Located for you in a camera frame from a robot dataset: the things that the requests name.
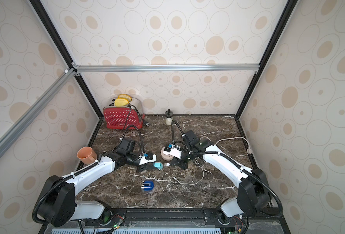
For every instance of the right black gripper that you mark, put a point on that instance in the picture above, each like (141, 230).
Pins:
(181, 162)

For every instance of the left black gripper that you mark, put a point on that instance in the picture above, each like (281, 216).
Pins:
(144, 166)

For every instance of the teal USB wall charger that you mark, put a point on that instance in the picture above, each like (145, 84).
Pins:
(158, 165)

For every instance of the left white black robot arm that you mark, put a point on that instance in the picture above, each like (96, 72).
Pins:
(57, 202)

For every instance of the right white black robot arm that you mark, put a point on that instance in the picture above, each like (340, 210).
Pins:
(254, 195)

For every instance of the round pink power strip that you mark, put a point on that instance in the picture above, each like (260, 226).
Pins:
(165, 155)

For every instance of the small glass bottle black cap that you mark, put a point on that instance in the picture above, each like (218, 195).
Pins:
(168, 117)

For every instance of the orange plastic cup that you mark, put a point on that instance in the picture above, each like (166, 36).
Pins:
(87, 155)

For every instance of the red polka dot toaster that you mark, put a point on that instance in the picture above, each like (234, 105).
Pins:
(122, 117)

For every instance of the front yellow toast slice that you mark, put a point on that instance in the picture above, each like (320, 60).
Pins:
(119, 102)

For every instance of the yellow toast slice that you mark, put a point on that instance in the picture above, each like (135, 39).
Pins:
(125, 96)
(119, 102)

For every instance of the back yellow toast slice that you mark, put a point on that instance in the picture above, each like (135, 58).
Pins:
(125, 96)

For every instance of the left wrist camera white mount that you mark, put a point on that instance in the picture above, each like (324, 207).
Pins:
(147, 158)

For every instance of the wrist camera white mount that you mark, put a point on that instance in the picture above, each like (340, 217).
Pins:
(174, 150)
(147, 158)

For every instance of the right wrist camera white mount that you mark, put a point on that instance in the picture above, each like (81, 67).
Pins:
(174, 150)

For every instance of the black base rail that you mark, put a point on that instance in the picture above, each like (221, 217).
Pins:
(170, 221)

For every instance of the horizontal aluminium frame bar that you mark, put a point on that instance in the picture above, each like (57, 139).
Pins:
(166, 68)

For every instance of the left slanted aluminium frame bar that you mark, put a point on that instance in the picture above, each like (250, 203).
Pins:
(27, 118)

